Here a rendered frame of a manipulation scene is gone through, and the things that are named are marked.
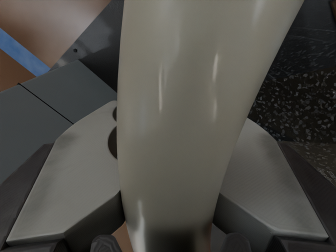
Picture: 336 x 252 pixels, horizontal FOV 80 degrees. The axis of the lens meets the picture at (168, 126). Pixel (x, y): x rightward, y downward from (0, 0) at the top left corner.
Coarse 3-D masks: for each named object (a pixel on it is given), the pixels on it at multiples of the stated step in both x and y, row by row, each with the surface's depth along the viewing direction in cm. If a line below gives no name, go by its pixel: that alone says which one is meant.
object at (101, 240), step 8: (96, 240) 5; (104, 240) 5; (112, 240) 5; (224, 240) 5; (232, 240) 5; (240, 240) 5; (248, 240) 5; (96, 248) 5; (104, 248) 5; (112, 248) 5; (120, 248) 5; (224, 248) 5; (232, 248) 5; (240, 248) 5; (248, 248) 5
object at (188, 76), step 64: (128, 0) 3; (192, 0) 3; (256, 0) 2; (128, 64) 3; (192, 64) 3; (256, 64) 3; (128, 128) 4; (192, 128) 3; (128, 192) 5; (192, 192) 4
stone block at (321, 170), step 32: (320, 0) 55; (288, 32) 52; (320, 32) 41; (288, 64) 39; (320, 64) 33; (256, 96) 42; (288, 96) 36; (320, 96) 32; (288, 128) 36; (320, 128) 32; (320, 160) 35
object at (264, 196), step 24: (240, 144) 8; (264, 144) 8; (240, 168) 7; (264, 168) 7; (288, 168) 7; (240, 192) 6; (264, 192) 6; (288, 192) 6; (216, 216) 6; (240, 216) 6; (264, 216) 5; (288, 216) 5; (312, 216) 5; (264, 240) 5
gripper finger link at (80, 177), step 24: (96, 120) 9; (72, 144) 8; (96, 144) 8; (48, 168) 7; (72, 168) 7; (96, 168) 7; (48, 192) 6; (72, 192) 6; (96, 192) 6; (24, 216) 5; (48, 216) 5; (72, 216) 5; (96, 216) 6; (120, 216) 6; (24, 240) 5; (72, 240) 5
